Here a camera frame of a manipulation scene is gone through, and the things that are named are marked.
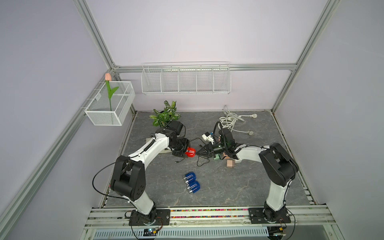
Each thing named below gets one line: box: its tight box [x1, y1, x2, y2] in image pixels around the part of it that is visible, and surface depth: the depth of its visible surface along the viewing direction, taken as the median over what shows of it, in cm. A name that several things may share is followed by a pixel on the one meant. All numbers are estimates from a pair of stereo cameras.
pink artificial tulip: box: [105, 73, 119, 112], surface depth 85 cm
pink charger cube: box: [226, 159, 235, 168], surface depth 92 cm
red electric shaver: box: [185, 147, 197, 158], surface depth 85 cm
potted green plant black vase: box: [149, 100, 182, 128], surface depth 86 cm
